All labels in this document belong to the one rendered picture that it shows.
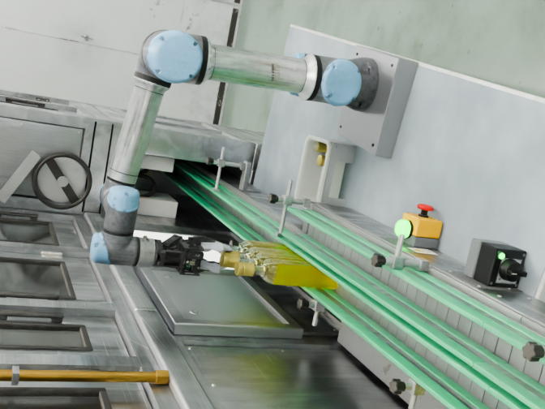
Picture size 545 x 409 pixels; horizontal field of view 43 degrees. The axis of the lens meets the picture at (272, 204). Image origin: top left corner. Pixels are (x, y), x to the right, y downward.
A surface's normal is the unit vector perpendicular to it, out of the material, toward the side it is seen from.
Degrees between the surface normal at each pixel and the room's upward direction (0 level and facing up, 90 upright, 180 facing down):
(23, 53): 90
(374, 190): 0
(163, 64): 81
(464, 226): 0
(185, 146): 90
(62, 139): 90
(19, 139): 89
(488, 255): 0
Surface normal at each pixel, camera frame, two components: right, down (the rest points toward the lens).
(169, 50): 0.20, 0.24
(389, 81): -0.93, -0.08
